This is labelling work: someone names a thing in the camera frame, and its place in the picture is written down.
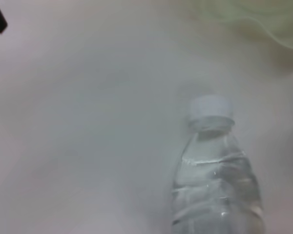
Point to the clear green-label water bottle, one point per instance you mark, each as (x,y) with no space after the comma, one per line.
(210,175)

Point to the pale green glass fruit plate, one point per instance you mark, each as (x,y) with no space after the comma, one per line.
(258,14)

